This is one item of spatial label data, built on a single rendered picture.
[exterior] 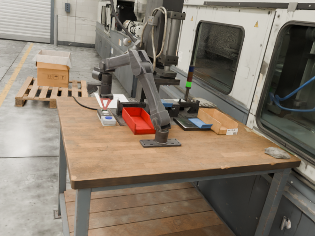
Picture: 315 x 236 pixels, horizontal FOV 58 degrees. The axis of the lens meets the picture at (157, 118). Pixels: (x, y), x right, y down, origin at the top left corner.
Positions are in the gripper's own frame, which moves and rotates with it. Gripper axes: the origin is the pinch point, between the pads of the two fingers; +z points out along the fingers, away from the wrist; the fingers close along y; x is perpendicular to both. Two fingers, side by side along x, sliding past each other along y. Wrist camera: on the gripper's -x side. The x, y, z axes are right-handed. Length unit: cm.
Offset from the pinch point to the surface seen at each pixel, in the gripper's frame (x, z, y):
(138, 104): 19.8, -2.2, -0.9
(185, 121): 44.8, 3.4, 14.9
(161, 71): 32.0, -22.3, -0.7
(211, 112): 68, 1, 5
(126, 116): 9.8, 1.4, 10.2
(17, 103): -62, 87, -271
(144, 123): 19.8, 4.6, 12.5
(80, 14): 105, -23, -918
